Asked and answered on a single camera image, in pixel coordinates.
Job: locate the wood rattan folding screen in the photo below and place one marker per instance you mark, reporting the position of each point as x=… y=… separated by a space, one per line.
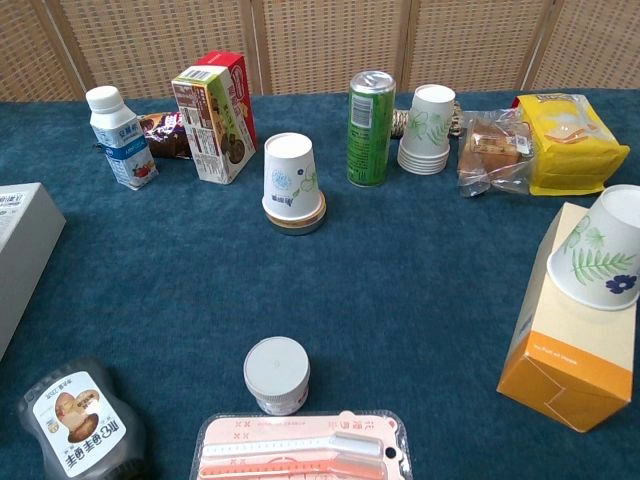
x=325 y=40

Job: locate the yellow snack bag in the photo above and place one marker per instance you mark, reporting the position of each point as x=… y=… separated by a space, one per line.
x=575 y=150

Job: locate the brown chocolate snack wrapper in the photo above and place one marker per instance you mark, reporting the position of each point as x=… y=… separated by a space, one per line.
x=165 y=135

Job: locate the stack of white paper cups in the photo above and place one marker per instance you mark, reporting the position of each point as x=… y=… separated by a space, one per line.
x=427 y=130

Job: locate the beige and orange carton box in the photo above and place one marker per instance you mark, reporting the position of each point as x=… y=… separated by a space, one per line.
x=565 y=370

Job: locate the green brown drink carton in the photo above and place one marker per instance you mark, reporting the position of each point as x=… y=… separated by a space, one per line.
x=215 y=135

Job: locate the dark sauce bottle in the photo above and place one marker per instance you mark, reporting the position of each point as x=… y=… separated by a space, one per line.
x=80 y=425

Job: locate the red carton box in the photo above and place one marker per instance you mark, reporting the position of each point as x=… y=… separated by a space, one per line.
x=244 y=100

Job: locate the bread in clear bag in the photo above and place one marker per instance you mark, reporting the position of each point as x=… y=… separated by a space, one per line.
x=492 y=150

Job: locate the long white carton box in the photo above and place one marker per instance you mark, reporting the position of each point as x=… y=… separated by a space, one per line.
x=25 y=240

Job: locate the blue felt table cover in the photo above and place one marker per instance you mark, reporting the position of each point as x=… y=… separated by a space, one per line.
x=200 y=280

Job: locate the paper cup with text print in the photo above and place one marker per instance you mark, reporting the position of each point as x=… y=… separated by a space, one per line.
x=290 y=175

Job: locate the paper cup with fern print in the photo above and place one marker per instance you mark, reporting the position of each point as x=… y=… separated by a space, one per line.
x=595 y=250

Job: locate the white milk bottle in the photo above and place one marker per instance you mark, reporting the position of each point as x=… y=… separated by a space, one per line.
x=122 y=145

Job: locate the small jar with white lid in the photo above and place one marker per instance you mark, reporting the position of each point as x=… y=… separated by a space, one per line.
x=276 y=370

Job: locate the pink razor blister pack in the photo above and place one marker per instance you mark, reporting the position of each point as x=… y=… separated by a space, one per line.
x=300 y=445

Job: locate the green drink can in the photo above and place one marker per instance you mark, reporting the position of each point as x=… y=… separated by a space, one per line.
x=370 y=135

